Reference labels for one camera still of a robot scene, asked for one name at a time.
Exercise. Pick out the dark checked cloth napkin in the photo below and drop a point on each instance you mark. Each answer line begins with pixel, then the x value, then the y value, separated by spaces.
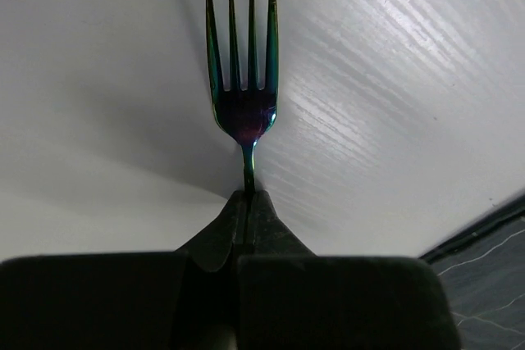
pixel 482 271

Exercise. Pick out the iridescent fork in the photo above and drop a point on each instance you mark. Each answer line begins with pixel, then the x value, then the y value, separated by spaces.
pixel 244 111

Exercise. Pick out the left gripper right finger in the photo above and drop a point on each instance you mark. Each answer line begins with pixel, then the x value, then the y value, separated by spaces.
pixel 266 234

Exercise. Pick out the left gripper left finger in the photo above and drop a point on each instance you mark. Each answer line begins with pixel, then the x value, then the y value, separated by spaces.
pixel 210 248

